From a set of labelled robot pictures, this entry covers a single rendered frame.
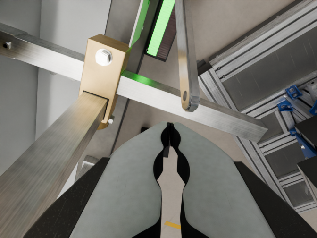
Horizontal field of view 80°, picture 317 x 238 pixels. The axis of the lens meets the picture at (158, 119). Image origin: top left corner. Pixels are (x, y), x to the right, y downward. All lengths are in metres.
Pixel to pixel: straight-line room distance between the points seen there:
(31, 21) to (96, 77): 0.27
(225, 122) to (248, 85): 0.70
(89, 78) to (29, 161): 0.14
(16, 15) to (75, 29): 0.11
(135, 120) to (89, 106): 1.03
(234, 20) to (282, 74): 0.35
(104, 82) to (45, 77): 0.31
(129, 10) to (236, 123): 0.26
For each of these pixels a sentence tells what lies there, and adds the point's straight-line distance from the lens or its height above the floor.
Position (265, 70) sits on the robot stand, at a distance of 1.01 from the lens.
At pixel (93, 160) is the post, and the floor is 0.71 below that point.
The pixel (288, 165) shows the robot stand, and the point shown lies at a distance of 1.41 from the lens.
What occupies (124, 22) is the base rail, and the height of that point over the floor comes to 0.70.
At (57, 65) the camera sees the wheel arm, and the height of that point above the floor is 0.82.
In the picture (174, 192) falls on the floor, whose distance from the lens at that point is 1.74.
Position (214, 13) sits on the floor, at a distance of 1.11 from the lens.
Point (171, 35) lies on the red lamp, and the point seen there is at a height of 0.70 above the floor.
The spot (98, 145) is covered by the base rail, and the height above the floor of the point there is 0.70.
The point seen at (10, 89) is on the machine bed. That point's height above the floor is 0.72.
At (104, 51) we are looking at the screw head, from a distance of 0.26.
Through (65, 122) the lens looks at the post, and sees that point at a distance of 0.23.
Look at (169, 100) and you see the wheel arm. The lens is 0.29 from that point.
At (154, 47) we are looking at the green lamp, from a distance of 0.39.
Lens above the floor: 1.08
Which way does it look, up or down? 60 degrees down
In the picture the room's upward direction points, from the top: 175 degrees counter-clockwise
